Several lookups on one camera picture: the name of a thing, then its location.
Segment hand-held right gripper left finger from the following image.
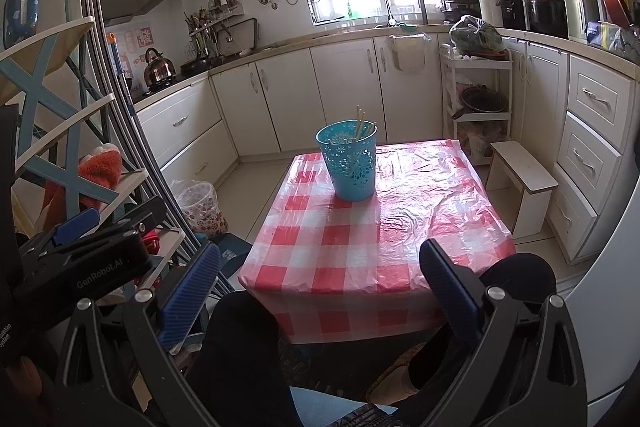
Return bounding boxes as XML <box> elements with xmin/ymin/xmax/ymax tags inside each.
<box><xmin>52</xmin><ymin>241</ymin><xmax>223</xmax><ymax>427</ymax></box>

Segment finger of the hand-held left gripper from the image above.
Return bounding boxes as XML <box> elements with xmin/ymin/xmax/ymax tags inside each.
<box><xmin>47</xmin><ymin>207</ymin><xmax>103</xmax><ymax>248</ymax></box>
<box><xmin>97</xmin><ymin>196</ymin><xmax>168</xmax><ymax>238</ymax></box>

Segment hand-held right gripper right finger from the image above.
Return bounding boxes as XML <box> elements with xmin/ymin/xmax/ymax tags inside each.
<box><xmin>419</xmin><ymin>238</ymin><xmax>588</xmax><ymax>427</ymax></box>

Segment blue perforated plastic basket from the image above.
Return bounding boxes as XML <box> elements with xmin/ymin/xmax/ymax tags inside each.
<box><xmin>315</xmin><ymin>120</ymin><xmax>379</xmax><ymax>201</ymax></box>

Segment bundle of bamboo chopsticks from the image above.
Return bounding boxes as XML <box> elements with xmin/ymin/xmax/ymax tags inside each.
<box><xmin>350</xmin><ymin>105</ymin><xmax>377</xmax><ymax>142</ymax></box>

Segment person's left hand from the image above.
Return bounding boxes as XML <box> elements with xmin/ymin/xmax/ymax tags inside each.
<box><xmin>0</xmin><ymin>347</ymin><xmax>46</xmax><ymax>408</ymax></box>

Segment orange plush toy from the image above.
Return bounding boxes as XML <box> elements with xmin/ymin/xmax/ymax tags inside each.
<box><xmin>40</xmin><ymin>144</ymin><xmax>123</xmax><ymax>220</ymax></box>

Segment dark blue cardboard box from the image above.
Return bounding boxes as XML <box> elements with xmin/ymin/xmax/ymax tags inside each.
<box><xmin>217</xmin><ymin>233</ymin><xmax>253</xmax><ymax>280</ymax></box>

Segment floral trash bin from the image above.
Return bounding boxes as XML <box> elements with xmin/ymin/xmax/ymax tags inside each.
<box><xmin>170</xmin><ymin>179</ymin><xmax>228</xmax><ymax>238</ymax></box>

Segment person's left leg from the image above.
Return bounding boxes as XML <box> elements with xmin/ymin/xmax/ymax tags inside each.
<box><xmin>187</xmin><ymin>292</ymin><xmax>301</xmax><ymax>427</ymax></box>

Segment tan slipper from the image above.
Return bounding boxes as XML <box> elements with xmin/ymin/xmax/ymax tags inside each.
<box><xmin>367</xmin><ymin>347</ymin><xmax>426</xmax><ymax>408</ymax></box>

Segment grey door seal strips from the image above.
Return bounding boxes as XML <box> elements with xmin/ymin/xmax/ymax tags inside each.
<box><xmin>75</xmin><ymin>0</ymin><xmax>221</xmax><ymax>298</ymax></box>

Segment red checkered tablecloth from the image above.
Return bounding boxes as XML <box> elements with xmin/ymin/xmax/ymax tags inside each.
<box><xmin>237</xmin><ymin>138</ymin><xmax>517</xmax><ymax>345</ymax></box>

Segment white step stool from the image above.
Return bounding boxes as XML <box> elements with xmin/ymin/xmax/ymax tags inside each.
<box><xmin>486</xmin><ymin>140</ymin><xmax>559</xmax><ymax>240</ymax></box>

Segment steel whistling kettle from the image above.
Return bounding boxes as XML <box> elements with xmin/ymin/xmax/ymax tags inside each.
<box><xmin>144</xmin><ymin>48</ymin><xmax>177</xmax><ymax>85</ymax></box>

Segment plastic bag in cart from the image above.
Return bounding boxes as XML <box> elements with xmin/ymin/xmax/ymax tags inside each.
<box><xmin>457</xmin><ymin>122</ymin><xmax>493</xmax><ymax>160</ymax></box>

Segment black pan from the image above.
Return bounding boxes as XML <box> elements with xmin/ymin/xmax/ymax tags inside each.
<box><xmin>180</xmin><ymin>56</ymin><xmax>213</xmax><ymax>75</ymax></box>

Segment white refrigerator door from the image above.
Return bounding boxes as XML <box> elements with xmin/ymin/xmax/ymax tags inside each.
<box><xmin>565</xmin><ymin>142</ymin><xmax>640</xmax><ymax>427</ymax></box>

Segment dark pot in cart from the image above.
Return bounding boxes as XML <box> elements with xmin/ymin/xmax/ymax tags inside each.
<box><xmin>459</xmin><ymin>86</ymin><xmax>507</xmax><ymax>114</ymax></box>

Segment black framed tray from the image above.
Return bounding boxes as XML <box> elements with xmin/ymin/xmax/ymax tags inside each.
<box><xmin>217</xmin><ymin>18</ymin><xmax>258</xmax><ymax>56</ymax></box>

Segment blue patterned hanging item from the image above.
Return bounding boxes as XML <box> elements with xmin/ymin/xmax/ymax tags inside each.
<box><xmin>2</xmin><ymin>0</ymin><xmax>41</xmax><ymax>50</ymax></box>

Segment white base cabinets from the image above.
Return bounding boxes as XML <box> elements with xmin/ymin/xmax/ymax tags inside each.
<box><xmin>132</xmin><ymin>34</ymin><xmax>571</xmax><ymax>188</ymax></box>

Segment white rolling cart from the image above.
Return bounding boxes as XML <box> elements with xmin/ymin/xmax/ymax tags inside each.
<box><xmin>440</xmin><ymin>47</ymin><xmax>514</xmax><ymax>158</ymax></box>

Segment white door hanging bin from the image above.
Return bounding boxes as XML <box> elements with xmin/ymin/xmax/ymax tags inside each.
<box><xmin>390</xmin><ymin>33</ymin><xmax>430</xmax><ymax>72</ymax></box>

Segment white drawer cabinet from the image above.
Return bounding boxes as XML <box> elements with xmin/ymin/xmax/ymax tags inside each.
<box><xmin>547</xmin><ymin>54</ymin><xmax>636</xmax><ymax>265</ymax></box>

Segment beige kitchen countertop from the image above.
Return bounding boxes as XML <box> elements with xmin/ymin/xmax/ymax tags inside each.
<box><xmin>132</xmin><ymin>22</ymin><xmax>640</xmax><ymax>112</ymax></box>

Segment bag of green vegetables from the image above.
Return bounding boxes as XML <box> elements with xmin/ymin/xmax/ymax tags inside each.
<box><xmin>449</xmin><ymin>15</ymin><xmax>504</xmax><ymax>56</ymax></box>

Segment chrome gooseneck faucet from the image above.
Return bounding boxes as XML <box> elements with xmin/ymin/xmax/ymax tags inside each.
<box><xmin>358</xmin><ymin>0</ymin><xmax>397</xmax><ymax>28</ymax></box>

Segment white thermos jug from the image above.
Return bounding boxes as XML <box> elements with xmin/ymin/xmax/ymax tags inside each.
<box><xmin>478</xmin><ymin>0</ymin><xmax>503</xmax><ymax>28</ymax></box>

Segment blue carton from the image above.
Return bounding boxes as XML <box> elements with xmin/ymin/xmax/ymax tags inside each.
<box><xmin>585</xmin><ymin>21</ymin><xmax>616</xmax><ymax>45</ymax></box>

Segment white electric water boiler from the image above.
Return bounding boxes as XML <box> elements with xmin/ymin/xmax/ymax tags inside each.
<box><xmin>559</xmin><ymin>0</ymin><xmax>600</xmax><ymax>40</ymax></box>

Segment blue cross frame shelf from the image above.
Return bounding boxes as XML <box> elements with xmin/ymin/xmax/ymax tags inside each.
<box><xmin>0</xmin><ymin>17</ymin><xmax>151</xmax><ymax>258</ymax></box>

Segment mop handle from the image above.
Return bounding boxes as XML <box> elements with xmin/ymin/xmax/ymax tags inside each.
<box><xmin>107</xmin><ymin>32</ymin><xmax>136</xmax><ymax>112</ymax></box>

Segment red wall stickers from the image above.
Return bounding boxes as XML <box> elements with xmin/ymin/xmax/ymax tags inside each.
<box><xmin>122</xmin><ymin>27</ymin><xmax>153</xmax><ymax>72</ymax></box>

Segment wall rack with kitchen utensils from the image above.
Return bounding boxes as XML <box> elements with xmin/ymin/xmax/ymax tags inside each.
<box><xmin>184</xmin><ymin>0</ymin><xmax>246</xmax><ymax>42</ymax></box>

